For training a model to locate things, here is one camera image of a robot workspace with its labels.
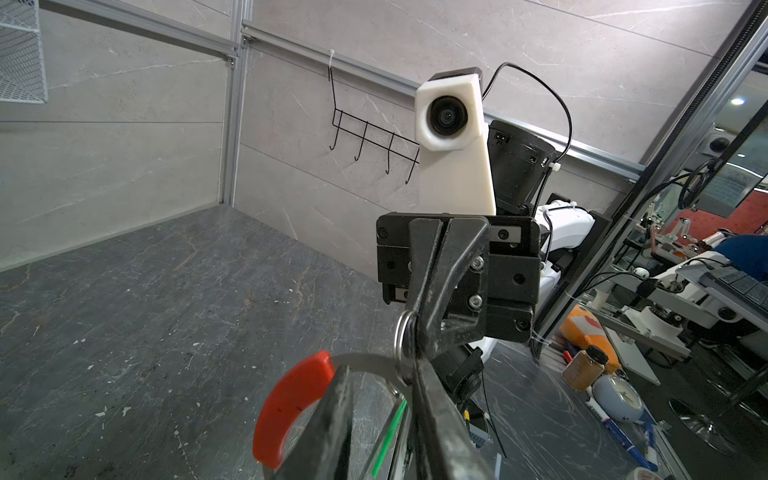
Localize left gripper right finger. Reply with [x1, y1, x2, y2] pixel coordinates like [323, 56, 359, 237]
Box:
[412, 359, 494, 479]

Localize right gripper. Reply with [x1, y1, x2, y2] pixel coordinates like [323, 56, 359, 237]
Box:
[376, 213, 540, 356]

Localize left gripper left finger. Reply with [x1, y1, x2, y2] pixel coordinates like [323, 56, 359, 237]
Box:
[273, 366, 354, 479]

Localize green tagged key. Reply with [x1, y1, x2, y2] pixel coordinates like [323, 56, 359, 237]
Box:
[370, 399, 408, 479]

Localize metal keyring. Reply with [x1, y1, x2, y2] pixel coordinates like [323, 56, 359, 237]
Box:
[263, 308, 421, 480]

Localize brown bottle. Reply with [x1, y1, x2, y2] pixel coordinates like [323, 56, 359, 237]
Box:
[562, 345, 609, 392]

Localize blue marker pen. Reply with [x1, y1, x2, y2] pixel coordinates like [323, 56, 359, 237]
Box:
[586, 397, 659, 472]

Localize white ceramic cup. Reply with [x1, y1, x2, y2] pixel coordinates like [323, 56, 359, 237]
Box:
[592, 375, 645, 423]

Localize white tape roll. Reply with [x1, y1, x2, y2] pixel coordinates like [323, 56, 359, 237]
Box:
[625, 467, 663, 480]

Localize person in blue shirt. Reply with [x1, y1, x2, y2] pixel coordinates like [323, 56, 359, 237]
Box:
[715, 234, 768, 282]

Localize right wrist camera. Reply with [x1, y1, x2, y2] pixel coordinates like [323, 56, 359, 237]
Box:
[414, 67, 497, 216]

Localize black wire hook rack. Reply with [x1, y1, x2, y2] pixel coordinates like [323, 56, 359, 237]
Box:
[327, 60, 421, 185]

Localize white wire mesh basket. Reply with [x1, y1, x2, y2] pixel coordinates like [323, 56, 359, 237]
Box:
[0, 0, 48, 104]

